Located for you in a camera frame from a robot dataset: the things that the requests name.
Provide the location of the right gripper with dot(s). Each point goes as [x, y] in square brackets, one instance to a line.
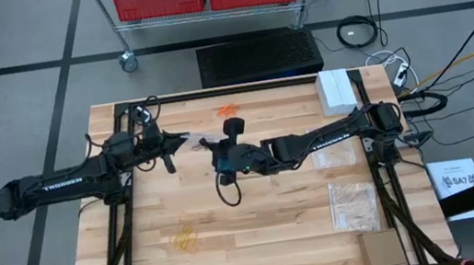
[246, 161]

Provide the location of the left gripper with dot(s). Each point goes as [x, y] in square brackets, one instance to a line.
[157, 146]

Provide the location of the clear plastic zip bag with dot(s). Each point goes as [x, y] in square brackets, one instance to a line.
[336, 159]
[353, 206]
[195, 137]

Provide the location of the yellow rubber bands pile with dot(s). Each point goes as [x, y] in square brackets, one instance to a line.
[184, 239]

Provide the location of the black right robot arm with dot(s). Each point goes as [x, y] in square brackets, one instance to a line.
[331, 140]

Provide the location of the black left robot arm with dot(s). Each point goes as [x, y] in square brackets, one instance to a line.
[63, 185]

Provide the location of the orange rubber bands pile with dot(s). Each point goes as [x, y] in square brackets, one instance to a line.
[228, 110]

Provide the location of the grey cart caster wheel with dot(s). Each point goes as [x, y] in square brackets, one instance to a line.
[128, 62]

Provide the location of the black floor mat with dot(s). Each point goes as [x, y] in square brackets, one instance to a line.
[259, 57]

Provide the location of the white cardboard box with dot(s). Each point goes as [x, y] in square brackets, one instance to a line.
[333, 88]

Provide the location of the small brown cardboard box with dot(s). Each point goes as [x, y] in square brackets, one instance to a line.
[381, 249]

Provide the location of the white power strip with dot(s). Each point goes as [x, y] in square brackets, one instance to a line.
[400, 74]

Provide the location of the white printed booklet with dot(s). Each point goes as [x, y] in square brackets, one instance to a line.
[457, 180]

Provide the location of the silver mounting bracket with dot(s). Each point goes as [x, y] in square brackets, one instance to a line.
[367, 144]

